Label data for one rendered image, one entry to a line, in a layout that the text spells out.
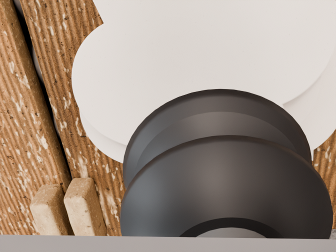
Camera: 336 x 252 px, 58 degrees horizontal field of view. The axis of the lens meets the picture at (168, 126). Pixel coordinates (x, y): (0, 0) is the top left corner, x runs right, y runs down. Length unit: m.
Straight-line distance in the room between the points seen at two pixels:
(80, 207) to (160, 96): 0.11
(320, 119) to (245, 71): 0.06
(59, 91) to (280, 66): 0.14
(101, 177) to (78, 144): 0.03
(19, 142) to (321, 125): 0.21
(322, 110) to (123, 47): 0.12
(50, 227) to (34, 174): 0.04
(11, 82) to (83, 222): 0.11
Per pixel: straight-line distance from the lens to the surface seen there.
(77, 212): 0.24
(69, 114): 0.23
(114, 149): 0.19
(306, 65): 0.17
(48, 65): 0.22
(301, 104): 0.19
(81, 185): 0.24
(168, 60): 0.16
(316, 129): 0.21
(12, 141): 0.26
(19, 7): 0.24
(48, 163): 0.26
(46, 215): 0.25
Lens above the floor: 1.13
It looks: 63 degrees down
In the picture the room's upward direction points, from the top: 174 degrees counter-clockwise
